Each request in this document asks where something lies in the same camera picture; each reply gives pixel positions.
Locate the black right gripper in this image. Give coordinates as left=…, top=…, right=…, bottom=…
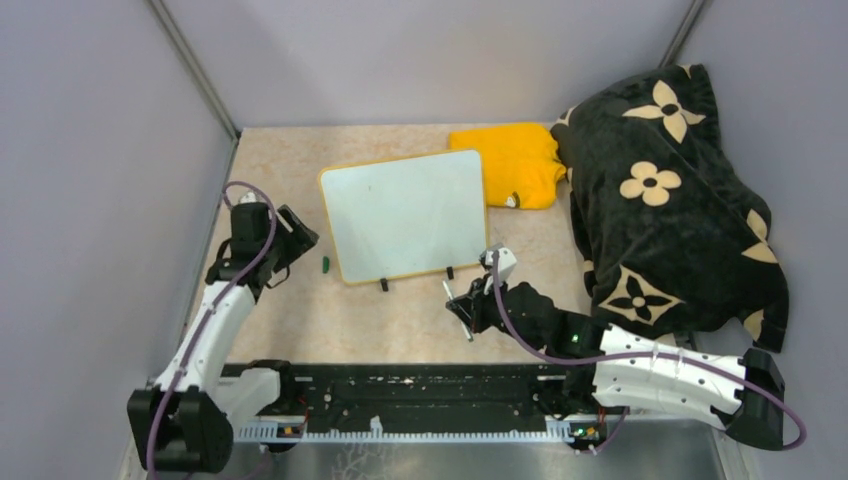
left=449, top=271, right=545, bottom=351

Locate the white marker pen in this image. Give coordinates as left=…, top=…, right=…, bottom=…
left=442, top=280, right=474, bottom=343

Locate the yellow-framed whiteboard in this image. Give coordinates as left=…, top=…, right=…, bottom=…
left=318, top=149, right=489, bottom=285

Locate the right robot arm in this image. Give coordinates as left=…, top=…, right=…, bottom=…
left=442, top=277, right=791, bottom=451

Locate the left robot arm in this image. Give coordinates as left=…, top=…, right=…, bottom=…
left=127, top=201, right=319, bottom=476

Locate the folded yellow cloth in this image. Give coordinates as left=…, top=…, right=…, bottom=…
left=448, top=122, right=567, bottom=210

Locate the black floral blanket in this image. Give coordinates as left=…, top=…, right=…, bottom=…
left=551, top=64, right=790, bottom=353

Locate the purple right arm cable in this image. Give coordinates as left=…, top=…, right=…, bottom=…
left=490, top=254, right=808, bottom=452

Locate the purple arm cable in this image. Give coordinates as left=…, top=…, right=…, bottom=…
left=145, top=181, right=280, bottom=480
left=490, top=254, right=808, bottom=452

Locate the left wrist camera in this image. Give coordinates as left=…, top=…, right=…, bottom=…
left=238, top=191, right=261, bottom=205

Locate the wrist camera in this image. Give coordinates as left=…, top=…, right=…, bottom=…
left=479, top=243, right=517, bottom=282
left=238, top=191, right=261, bottom=205

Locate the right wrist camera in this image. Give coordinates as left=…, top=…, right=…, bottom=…
left=479, top=243, right=517, bottom=282

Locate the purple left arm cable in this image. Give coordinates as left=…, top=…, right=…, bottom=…
left=145, top=181, right=280, bottom=480

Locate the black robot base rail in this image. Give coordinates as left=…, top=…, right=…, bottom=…
left=211, top=360, right=627, bottom=455

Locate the left metal corner post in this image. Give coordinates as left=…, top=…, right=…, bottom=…
left=144, top=0, right=241, bottom=142

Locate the metal corner post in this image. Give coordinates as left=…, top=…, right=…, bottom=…
left=658, top=0, right=708, bottom=68
left=144, top=0, right=241, bottom=142

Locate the right metal corner post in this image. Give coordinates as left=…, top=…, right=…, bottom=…
left=658, top=0, right=708, bottom=68

